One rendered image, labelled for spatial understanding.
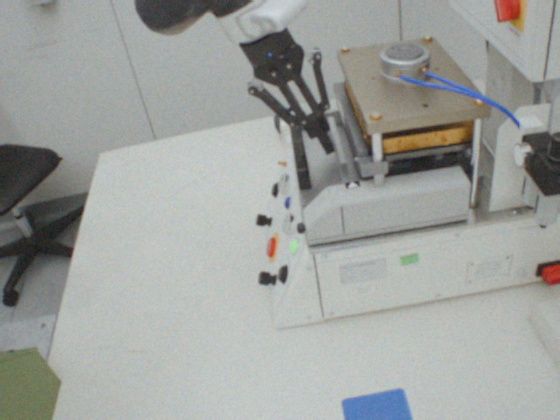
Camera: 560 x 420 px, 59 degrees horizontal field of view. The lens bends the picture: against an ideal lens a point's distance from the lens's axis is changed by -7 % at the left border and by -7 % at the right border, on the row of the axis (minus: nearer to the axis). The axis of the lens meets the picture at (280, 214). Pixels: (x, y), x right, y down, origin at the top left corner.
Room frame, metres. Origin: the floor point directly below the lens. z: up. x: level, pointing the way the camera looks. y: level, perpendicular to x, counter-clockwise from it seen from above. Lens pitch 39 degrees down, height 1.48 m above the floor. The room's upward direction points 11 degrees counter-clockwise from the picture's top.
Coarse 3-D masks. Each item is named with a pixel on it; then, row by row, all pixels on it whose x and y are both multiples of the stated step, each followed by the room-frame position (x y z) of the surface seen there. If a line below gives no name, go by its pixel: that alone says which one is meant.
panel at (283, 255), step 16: (288, 160) 0.87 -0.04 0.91; (288, 192) 0.79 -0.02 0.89; (272, 208) 0.86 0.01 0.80; (288, 208) 0.74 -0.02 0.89; (272, 224) 0.82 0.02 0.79; (288, 240) 0.69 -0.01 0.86; (304, 240) 0.61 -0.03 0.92; (288, 256) 0.65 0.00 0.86; (272, 272) 0.71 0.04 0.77; (288, 272) 0.62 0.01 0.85; (272, 288) 0.67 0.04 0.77; (272, 304) 0.64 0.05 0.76
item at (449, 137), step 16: (416, 128) 0.65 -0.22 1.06; (432, 128) 0.65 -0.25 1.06; (448, 128) 0.64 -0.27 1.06; (464, 128) 0.63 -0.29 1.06; (368, 144) 0.64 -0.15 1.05; (384, 144) 0.64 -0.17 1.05; (400, 144) 0.64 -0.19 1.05; (416, 144) 0.64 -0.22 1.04; (432, 144) 0.64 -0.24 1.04; (448, 144) 0.64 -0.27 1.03; (464, 144) 0.63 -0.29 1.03
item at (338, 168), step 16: (336, 128) 0.78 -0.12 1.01; (304, 144) 0.81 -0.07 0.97; (320, 144) 0.80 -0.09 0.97; (336, 144) 0.73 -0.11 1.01; (320, 160) 0.75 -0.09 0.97; (336, 160) 0.74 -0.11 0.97; (352, 160) 0.73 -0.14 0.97; (320, 176) 0.70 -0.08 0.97; (336, 176) 0.70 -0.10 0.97; (352, 176) 0.69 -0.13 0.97; (480, 176) 0.62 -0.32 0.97; (304, 192) 0.67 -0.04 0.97; (320, 192) 0.66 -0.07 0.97
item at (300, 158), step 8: (296, 128) 0.80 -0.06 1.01; (296, 136) 0.78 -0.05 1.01; (296, 144) 0.75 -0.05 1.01; (296, 152) 0.73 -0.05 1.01; (304, 152) 0.72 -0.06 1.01; (296, 160) 0.71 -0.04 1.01; (304, 160) 0.70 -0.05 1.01; (296, 168) 0.69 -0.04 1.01; (304, 168) 0.68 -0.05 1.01; (304, 176) 0.68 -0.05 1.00; (304, 184) 0.68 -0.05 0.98
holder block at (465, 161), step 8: (464, 152) 0.66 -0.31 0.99; (416, 160) 0.66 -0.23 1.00; (424, 160) 0.66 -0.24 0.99; (456, 160) 0.64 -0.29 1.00; (464, 160) 0.64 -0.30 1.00; (400, 168) 0.65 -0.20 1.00; (408, 168) 0.65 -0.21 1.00; (416, 168) 0.64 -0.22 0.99; (424, 168) 0.64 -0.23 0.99; (432, 168) 0.64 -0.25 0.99; (440, 168) 0.64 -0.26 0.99; (464, 168) 0.64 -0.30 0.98; (368, 176) 0.68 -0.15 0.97; (384, 176) 0.64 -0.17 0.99; (392, 176) 0.64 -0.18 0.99
